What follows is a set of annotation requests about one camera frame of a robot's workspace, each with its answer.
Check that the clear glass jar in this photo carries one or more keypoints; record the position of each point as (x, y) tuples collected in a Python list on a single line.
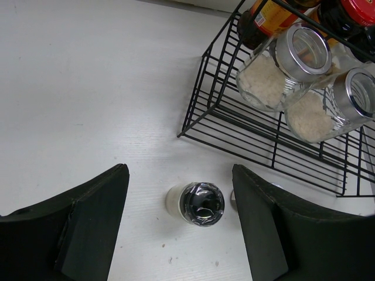
[(283, 68), (334, 106)]

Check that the white lid spice jar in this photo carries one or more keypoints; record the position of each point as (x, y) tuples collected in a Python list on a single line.
[(232, 197)]

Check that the black cap spice grinder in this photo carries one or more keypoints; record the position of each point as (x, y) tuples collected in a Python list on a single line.
[(365, 42), (196, 203)]

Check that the black wire rack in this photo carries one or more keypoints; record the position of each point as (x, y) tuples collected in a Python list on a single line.
[(217, 116)]

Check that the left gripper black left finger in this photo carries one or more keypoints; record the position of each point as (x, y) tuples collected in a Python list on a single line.
[(70, 236)]

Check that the clear glass jar front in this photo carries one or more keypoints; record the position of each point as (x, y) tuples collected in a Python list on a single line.
[(334, 106)]

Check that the red lid sauce jar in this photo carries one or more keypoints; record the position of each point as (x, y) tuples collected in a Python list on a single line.
[(345, 18), (271, 19)]

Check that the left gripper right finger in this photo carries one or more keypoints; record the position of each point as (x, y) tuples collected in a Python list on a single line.
[(290, 238)]

